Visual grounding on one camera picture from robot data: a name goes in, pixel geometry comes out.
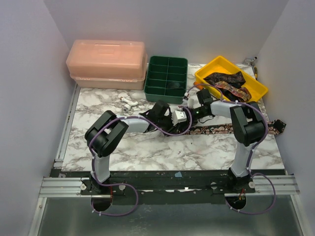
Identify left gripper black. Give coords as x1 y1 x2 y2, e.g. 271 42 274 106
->
156 113 180 137

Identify dark floral rose tie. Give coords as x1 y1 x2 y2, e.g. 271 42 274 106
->
185 119 286 135

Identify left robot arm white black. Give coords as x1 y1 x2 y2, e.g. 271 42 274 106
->
85 100 193 194

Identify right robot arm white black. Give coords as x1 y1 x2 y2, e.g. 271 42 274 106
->
192 89 268 193

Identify white ribbed handheld device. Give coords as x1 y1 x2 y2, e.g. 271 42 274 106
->
120 97 138 112

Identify green divided organizer tray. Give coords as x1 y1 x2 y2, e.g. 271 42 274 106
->
144 56 188 104

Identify colourful patterned tie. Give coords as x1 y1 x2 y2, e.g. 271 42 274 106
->
215 81 252 102

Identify dark paisley tie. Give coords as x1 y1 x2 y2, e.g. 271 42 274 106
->
204 71 246 89

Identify yellow plastic tray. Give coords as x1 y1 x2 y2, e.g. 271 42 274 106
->
195 56 268 102

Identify metal clamp in corner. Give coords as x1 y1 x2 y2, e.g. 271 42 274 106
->
243 57 257 66

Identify pink translucent storage box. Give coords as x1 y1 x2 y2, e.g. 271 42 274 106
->
66 40 148 90

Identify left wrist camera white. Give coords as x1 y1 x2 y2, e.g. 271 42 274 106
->
171 110 187 125

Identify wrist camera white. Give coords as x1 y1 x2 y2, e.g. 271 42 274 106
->
171 110 187 125
183 96 194 109

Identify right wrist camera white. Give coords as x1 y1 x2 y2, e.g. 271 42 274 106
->
183 96 194 109

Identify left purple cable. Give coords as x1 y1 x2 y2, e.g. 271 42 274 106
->
88 105 193 217

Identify orange handled tool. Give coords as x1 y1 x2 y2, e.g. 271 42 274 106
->
193 81 204 90

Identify black mounting base plate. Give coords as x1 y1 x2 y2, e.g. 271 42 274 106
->
81 171 255 205

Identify aluminium rail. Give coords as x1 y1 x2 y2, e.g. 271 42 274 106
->
39 175 300 198

